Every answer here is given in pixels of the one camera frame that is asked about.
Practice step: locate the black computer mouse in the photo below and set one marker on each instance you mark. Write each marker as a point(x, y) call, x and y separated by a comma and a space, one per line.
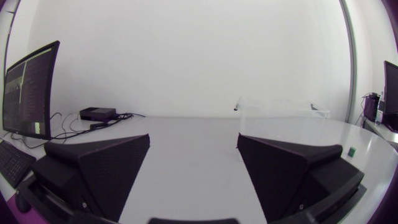
point(21, 202)

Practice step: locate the dark monitor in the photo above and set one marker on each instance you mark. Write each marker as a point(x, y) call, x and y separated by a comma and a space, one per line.
point(390, 90)

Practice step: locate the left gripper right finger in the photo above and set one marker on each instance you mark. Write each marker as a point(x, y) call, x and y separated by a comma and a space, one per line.
point(280, 177)

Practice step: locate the dark computer screen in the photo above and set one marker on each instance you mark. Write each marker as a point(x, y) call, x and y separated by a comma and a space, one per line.
point(28, 93)

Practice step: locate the green toy brick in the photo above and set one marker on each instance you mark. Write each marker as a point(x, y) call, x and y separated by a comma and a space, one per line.
point(351, 152)

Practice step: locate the black power brick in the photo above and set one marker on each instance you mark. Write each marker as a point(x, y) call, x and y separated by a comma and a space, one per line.
point(97, 113)

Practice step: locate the black keyboard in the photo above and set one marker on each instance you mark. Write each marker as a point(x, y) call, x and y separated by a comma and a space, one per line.
point(14, 163)

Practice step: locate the clear plastic container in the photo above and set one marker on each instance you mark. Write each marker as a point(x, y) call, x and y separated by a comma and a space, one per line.
point(280, 118)

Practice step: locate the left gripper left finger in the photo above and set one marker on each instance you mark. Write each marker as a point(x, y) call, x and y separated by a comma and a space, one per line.
point(102, 174)

